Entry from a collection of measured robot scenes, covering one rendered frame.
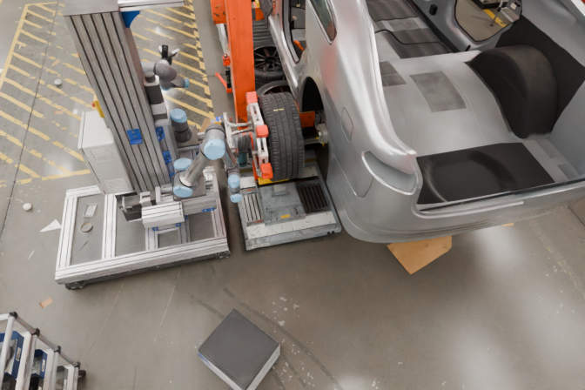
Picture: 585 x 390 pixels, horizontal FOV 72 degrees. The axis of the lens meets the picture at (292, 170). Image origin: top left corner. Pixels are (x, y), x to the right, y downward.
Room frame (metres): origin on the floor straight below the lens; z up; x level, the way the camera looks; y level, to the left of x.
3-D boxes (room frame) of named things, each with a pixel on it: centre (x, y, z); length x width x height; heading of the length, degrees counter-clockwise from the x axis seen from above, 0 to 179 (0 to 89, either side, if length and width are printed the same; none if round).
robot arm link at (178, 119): (2.21, 0.86, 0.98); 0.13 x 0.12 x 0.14; 92
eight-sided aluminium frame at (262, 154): (2.17, 0.28, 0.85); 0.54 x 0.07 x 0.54; 16
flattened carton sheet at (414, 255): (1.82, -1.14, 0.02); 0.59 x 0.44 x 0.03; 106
